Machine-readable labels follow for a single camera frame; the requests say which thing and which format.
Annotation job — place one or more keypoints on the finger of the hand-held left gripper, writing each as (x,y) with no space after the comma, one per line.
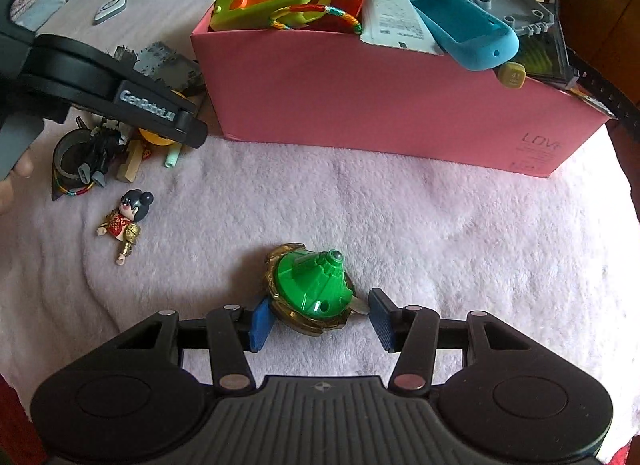
(192,130)

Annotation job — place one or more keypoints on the green spinning top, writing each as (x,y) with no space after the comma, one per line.
(312,292)

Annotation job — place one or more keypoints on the person's left hand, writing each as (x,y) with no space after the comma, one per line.
(22,167)

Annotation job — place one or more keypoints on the black framed green panel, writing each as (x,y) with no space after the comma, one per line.
(537,52)

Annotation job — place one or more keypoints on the grey roll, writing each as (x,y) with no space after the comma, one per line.
(67,155)

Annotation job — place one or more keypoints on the blue silicone case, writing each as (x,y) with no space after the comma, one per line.
(460,27)

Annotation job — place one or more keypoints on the yellow rounded block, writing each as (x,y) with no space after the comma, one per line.
(511,75)

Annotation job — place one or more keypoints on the dark grey building plate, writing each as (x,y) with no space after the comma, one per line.
(165,65)

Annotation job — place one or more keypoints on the pink cardboard box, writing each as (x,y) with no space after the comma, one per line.
(350,90)

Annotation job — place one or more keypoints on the toy figure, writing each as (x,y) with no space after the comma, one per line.
(125,220)

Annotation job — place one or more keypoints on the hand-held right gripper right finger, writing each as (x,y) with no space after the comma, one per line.
(380,317)

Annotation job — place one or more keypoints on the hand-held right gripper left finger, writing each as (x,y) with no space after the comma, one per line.
(260,327)

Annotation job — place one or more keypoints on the white square device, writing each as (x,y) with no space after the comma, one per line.
(111,7)

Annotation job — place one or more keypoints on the wooden peg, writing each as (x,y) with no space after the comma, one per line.
(131,160)

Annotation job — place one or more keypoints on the white tube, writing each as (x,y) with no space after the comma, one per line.
(395,15)

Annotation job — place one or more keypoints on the light green stick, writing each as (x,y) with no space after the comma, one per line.
(172,156)

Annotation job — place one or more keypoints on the red cloth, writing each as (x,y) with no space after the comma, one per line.
(12,420)

